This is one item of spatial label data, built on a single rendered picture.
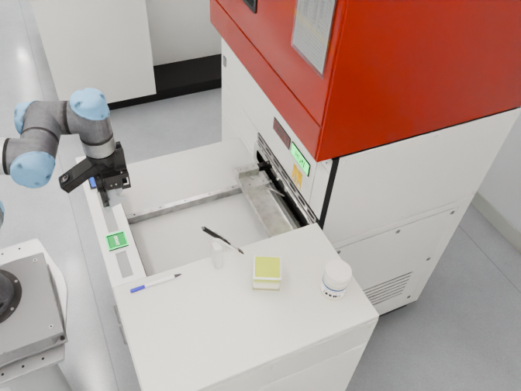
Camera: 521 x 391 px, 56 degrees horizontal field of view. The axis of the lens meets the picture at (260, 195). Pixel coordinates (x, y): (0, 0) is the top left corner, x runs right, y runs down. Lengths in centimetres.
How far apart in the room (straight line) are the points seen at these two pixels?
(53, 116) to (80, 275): 158
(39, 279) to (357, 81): 102
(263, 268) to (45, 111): 64
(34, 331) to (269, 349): 62
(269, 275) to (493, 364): 154
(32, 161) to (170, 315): 53
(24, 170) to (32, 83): 294
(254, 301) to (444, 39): 81
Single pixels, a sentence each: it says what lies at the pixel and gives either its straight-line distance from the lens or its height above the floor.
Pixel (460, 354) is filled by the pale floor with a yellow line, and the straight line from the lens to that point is 256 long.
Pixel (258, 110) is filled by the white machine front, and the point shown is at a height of 106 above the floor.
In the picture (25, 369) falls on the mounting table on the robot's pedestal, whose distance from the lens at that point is 149.
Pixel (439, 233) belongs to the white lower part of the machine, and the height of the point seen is 63.
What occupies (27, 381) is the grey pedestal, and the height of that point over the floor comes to 52.
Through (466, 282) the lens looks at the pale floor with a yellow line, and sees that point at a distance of 280.
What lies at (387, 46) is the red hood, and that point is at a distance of 119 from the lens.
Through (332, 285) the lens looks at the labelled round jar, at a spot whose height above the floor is 103.
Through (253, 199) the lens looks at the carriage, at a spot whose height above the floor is 88.
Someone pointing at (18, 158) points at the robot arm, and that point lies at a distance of 106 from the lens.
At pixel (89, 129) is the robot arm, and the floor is 140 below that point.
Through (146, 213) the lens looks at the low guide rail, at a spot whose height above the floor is 85.
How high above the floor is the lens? 210
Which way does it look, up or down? 46 degrees down
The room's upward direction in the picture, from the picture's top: 5 degrees clockwise
